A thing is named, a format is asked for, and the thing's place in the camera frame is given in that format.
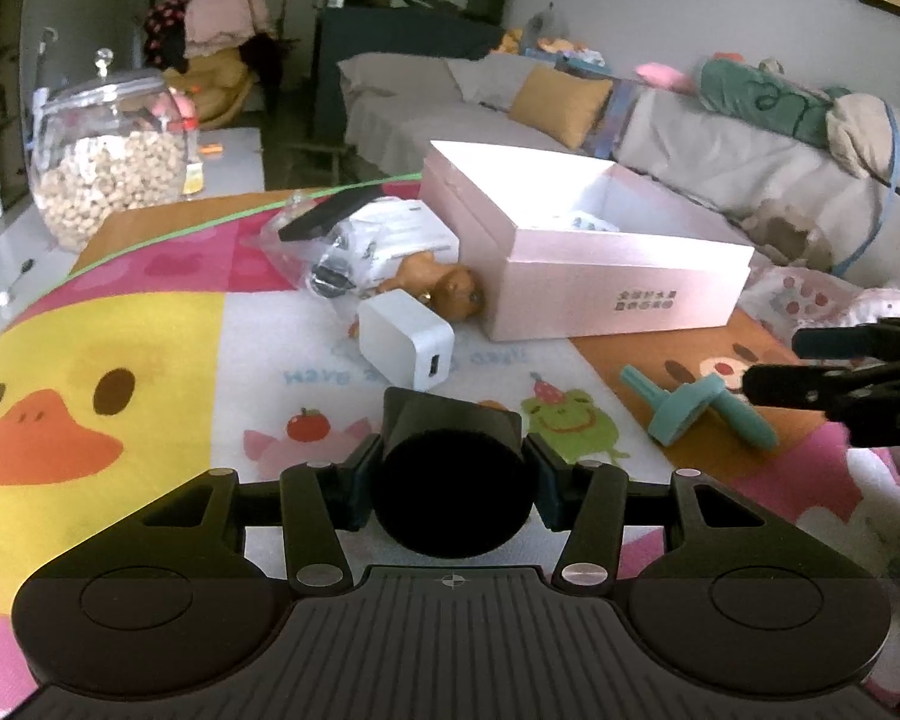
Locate black polka dot cloth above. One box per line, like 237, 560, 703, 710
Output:
141, 0, 193, 68

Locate blue cord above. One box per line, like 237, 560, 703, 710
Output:
832, 101, 900, 276

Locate yellow cushion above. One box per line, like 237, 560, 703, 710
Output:
510, 64, 614, 149

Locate pink cardboard box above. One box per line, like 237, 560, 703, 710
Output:
418, 140, 756, 342

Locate metal spoon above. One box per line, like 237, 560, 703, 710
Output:
0, 258, 35, 308

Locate pink cloth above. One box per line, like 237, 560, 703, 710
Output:
184, 0, 272, 58

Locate floral blanket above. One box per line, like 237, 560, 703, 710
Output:
750, 262, 900, 338

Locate pink plush toy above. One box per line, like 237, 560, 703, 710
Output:
636, 62, 695, 94

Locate beige blanket bundle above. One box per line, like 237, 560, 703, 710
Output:
825, 92, 900, 215

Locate teal plastic toy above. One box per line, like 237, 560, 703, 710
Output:
620, 365, 779, 452

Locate clear plastic bag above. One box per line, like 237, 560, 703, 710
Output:
259, 191, 462, 302

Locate black remote control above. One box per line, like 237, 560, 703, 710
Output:
279, 187, 380, 242

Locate glass jar with nuts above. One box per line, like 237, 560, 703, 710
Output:
28, 49, 200, 253

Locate yellow beanbag chair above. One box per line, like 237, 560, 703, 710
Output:
163, 45, 256, 125

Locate colourful cartoon play mat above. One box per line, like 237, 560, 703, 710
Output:
0, 172, 900, 720

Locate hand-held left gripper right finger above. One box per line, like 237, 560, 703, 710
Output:
525, 435, 775, 593

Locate small red lid jar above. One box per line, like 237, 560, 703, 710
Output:
166, 90, 205, 197

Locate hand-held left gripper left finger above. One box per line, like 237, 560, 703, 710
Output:
141, 439, 382, 593

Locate white charger adapter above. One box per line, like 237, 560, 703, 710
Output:
358, 291, 456, 393

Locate grey sofa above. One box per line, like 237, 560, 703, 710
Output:
337, 52, 900, 290

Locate dark cabinet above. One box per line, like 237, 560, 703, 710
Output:
315, 7, 508, 158

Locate yellow plush toys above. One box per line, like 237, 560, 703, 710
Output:
493, 24, 575, 55

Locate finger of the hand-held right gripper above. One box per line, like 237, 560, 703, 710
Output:
742, 361, 900, 425
793, 319, 900, 362

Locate green plush pillow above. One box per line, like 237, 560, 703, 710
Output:
694, 56, 852, 151

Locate orange toy dog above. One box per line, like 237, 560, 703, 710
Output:
379, 251, 485, 323

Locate black round speaker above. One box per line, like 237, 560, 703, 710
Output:
373, 388, 533, 560

